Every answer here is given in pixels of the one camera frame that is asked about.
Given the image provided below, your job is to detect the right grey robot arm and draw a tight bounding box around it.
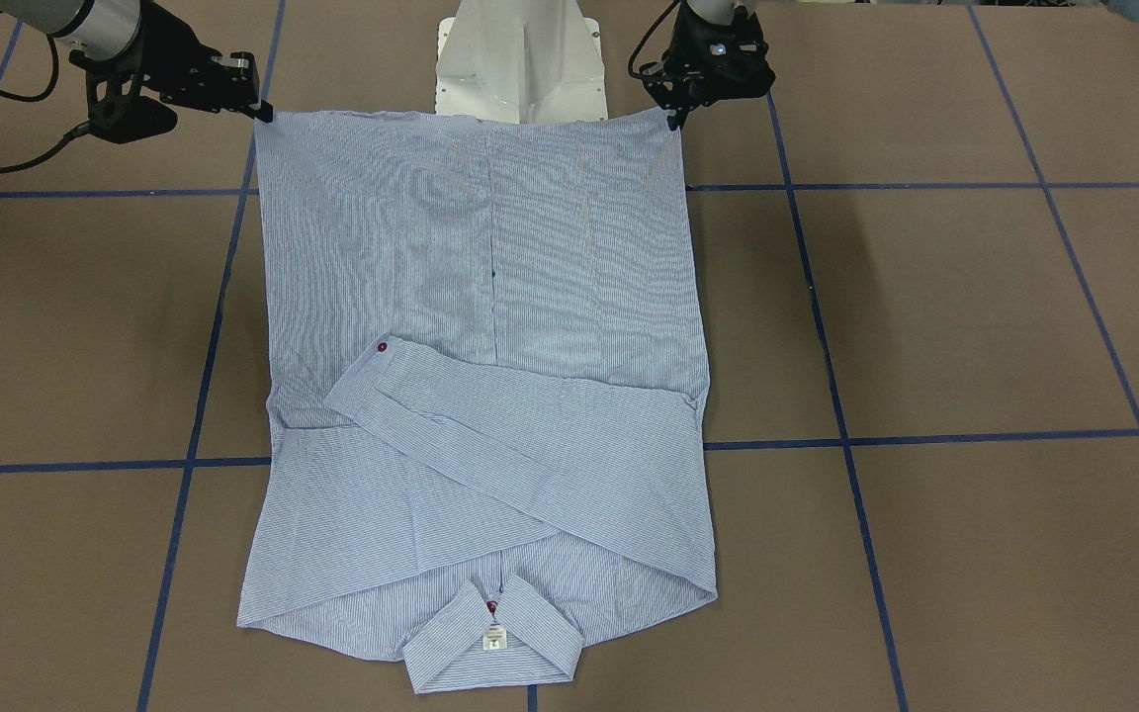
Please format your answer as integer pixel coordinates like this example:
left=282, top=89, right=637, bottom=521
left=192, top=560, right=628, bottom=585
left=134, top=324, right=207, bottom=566
left=0, top=1, right=274, bottom=144

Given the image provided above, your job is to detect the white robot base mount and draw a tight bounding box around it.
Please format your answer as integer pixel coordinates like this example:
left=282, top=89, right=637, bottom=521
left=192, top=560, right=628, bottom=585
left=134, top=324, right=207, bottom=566
left=434, top=1, right=609, bottom=125

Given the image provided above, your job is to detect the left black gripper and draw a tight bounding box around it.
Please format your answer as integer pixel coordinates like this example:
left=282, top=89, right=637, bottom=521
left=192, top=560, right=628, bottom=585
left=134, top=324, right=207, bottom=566
left=644, top=10, right=776, bottom=132

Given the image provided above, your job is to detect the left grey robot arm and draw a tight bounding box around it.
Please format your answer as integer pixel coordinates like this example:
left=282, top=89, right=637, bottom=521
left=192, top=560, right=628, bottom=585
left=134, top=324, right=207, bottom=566
left=626, top=1, right=776, bottom=132

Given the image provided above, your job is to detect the blue striped button-up shirt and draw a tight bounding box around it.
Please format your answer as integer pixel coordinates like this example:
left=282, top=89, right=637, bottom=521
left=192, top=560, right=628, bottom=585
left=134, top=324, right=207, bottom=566
left=236, top=109, right=718, bottom=694

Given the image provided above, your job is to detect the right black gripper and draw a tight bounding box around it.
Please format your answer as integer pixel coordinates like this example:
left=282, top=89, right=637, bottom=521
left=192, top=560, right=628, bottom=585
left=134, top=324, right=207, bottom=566
left=69, top=3, right=274, bottom=144

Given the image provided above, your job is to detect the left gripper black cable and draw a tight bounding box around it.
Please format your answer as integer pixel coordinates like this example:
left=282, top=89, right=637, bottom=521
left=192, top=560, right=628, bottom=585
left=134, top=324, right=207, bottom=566
left=626, top=0, right=685, bottom=82

